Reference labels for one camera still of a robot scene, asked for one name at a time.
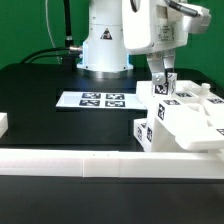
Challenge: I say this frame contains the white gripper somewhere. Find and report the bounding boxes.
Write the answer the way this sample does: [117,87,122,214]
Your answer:
[122,0,187,84]

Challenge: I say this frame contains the white tagged cube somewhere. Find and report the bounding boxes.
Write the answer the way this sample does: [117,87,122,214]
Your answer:
[153,73,177,96]

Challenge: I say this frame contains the white chair back frame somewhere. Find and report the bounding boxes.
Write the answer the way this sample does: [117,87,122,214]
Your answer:
[135,79,224,151]

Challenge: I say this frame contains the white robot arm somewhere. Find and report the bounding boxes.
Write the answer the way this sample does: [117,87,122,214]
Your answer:
[78,0,211,85]

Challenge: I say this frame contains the white marker sheet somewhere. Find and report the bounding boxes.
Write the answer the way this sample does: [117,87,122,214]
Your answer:
[56,91,145,110]

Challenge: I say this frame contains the white U-shaped fence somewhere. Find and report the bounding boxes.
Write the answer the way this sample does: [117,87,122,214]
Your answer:
[0,112,224,178]

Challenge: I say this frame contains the black cable bundle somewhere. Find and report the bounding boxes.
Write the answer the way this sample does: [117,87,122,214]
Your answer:
[20,0,84,65]

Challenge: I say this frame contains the thin white cable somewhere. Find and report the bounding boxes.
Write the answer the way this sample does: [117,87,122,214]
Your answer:
[45,0,63,65]

